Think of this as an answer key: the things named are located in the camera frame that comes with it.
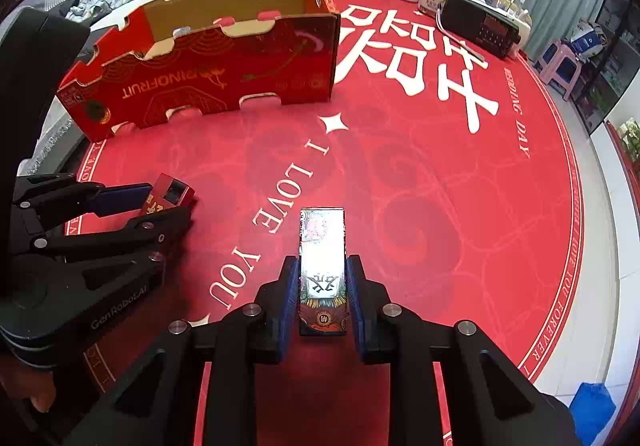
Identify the black radio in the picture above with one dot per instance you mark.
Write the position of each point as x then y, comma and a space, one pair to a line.
478, 23

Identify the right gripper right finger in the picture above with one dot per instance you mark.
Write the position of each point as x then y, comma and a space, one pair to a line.
449, 379

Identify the patterned cigarette pack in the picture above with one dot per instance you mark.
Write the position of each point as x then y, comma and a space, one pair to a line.
322, 305

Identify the red cigarette pack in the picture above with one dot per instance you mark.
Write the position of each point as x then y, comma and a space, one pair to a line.
167, 193

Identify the pink plastic stool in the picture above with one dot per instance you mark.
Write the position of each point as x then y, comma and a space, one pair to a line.
558, 64

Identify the blue plastic bag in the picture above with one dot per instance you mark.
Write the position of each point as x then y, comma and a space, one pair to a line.
592, 408

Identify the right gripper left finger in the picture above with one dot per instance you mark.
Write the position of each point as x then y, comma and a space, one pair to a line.
198, 381

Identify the person's hand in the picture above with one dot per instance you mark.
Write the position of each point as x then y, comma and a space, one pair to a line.
24, 383

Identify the red cardboard box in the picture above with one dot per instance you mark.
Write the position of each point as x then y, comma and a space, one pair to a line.
208, 55

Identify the red round table mat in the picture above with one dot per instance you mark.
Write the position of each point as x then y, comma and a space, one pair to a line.
457, 178

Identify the potted green plant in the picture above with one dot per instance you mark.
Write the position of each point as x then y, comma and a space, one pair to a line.
629, 133

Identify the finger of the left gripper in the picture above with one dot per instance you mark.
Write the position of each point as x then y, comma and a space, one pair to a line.
157, 232
44, 202

